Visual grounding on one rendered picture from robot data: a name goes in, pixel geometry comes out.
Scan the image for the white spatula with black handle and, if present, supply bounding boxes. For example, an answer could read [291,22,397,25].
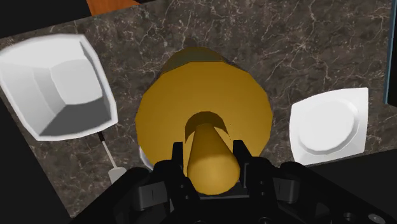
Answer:
[96,131,128,185]

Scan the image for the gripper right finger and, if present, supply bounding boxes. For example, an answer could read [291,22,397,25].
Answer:
[232,139,397,224]

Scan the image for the orange wooden furniture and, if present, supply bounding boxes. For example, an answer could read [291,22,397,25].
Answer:
[85,0,141,17]

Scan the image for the yellow plunger-shaped object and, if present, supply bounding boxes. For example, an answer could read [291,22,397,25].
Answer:
[135,46,274,196]

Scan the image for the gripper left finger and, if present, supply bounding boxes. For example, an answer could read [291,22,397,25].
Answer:
[71,141,201,224]

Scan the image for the white square plate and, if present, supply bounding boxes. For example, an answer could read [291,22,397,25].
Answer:
[289,87,370,166]

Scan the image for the white square bowl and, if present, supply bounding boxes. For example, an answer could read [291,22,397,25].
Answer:
[0,33,119,142]

